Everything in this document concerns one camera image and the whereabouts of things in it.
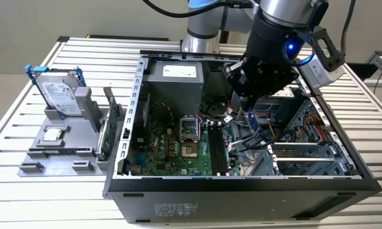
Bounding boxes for black open PC case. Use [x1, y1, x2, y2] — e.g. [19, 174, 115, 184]
[102, 49, 382, 224]

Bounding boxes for silver disk bay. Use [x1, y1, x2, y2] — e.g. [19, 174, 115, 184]
[267, 142, 350, 177]

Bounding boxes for grey label sticker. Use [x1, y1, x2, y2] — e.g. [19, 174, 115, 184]
[152, 202, 199, 217]

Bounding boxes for silver drive cage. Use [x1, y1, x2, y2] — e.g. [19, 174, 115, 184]
[231, 88, 305, 125]

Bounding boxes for CPU socket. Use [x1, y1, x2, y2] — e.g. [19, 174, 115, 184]
[179, 140, 201, 158]

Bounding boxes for twisted black yellow wire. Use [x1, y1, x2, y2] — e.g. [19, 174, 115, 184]
[150, 102, 176, 126]

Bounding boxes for silver CPU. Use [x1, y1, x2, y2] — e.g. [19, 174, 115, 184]
[43, 128, 64, 142]

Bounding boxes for green motherboard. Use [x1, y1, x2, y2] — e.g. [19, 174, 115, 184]
[128, 102, 243, 177]

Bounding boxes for black block beside table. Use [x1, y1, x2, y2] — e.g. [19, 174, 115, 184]
[349, 62, 380, 79]

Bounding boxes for grey power supply unit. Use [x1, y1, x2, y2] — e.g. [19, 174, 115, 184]
[142, 61, 205, 115]

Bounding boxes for thin black camera cable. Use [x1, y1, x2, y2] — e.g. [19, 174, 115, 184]
[340, 0, 357, 52]

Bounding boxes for orange wire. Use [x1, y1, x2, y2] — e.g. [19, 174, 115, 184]
[227, 99, 277, 139]

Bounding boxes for hard disk in blue carrier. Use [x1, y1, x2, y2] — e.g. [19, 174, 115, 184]
[24, 64, 87, 120]

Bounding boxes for metal socket cover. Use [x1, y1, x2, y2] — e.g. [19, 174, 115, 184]
[179, 114, 201, 142]

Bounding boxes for black cable bundle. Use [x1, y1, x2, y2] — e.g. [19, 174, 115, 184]
[229, 119, 295, 158]

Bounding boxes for black RAM slot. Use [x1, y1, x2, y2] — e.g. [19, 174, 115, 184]
[207, 122, 223, 176]
[215, 122, 230, 176]

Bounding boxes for grey parts rack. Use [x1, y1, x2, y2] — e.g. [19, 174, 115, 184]
[17, 87, 128, 177]

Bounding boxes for green graphics card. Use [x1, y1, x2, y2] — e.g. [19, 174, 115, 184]
[95, 87, 122, 162]

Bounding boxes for red yellow orange power wires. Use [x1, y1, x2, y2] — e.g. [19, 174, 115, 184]
[301, 114, 328, 145]

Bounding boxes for RAM stick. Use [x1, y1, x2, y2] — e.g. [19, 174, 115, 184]
[28, 148, 94, 155]
[243, 106, 262, 137]

